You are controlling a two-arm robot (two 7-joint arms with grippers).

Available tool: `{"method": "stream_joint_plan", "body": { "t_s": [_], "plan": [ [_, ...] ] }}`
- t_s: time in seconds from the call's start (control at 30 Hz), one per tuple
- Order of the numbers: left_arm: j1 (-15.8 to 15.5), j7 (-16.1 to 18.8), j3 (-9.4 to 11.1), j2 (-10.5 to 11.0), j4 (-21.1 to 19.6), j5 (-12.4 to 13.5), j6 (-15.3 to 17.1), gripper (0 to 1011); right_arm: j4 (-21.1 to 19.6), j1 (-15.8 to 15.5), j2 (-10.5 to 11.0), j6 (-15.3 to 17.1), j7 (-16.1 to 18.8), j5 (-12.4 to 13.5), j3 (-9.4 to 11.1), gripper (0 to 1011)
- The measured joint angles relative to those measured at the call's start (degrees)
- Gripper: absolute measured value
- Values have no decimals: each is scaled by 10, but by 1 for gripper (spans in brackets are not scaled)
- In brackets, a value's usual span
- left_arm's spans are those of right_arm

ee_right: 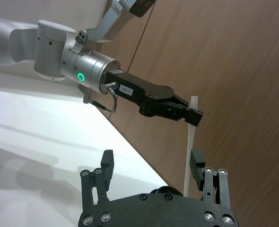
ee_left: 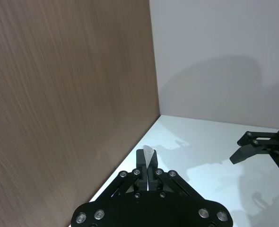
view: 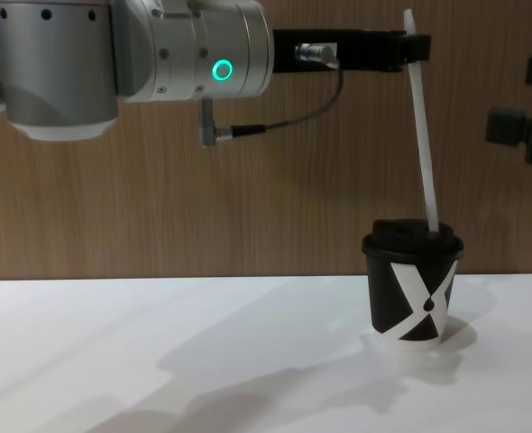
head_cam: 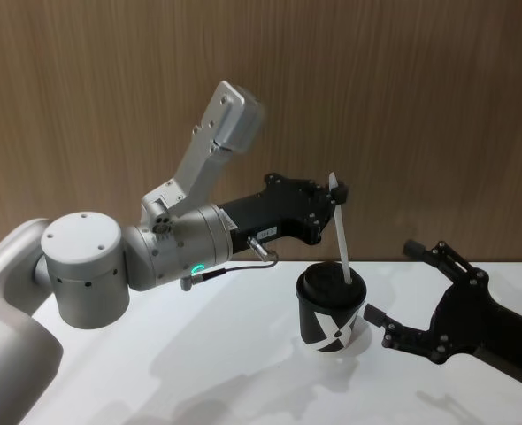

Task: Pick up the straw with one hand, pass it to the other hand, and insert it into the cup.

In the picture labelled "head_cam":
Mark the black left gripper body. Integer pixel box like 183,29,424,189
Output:
218,173,323,254

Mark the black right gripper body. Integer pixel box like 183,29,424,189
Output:
426,274,522,390

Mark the white stirring stick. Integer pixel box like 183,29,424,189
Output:
328,171,354,286

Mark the black plastic cup lid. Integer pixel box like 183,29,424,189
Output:
295,261,369,312

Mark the black cup with white pattern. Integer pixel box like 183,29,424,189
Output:
296,295,363,355

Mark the thin dark cable with silver plug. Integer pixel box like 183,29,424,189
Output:
180,236,281,291

